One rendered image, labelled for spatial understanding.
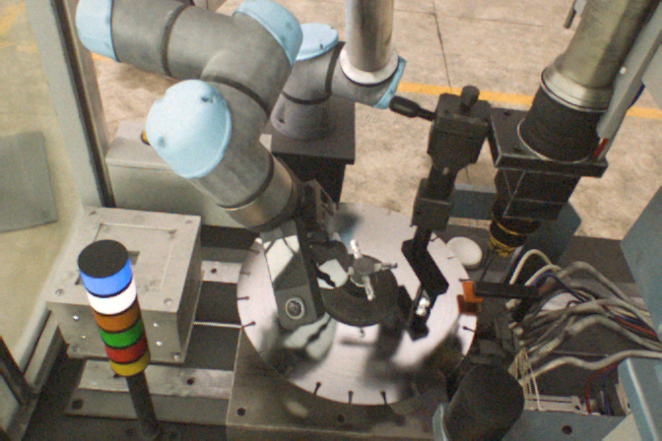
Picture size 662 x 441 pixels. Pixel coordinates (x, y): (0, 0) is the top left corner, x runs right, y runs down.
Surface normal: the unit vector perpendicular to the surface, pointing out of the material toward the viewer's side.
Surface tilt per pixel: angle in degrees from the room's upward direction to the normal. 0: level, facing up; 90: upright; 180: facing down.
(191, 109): 32
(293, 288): 52
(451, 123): 90
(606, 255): 0
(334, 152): 0
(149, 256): 0
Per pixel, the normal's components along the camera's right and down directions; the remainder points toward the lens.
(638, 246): -0.99, -0.10
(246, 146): 0.85, 0.12
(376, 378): 0.11, -0.70
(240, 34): -0.03, -0.40
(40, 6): -0.03, 0.71
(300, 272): -0.37, 0.00
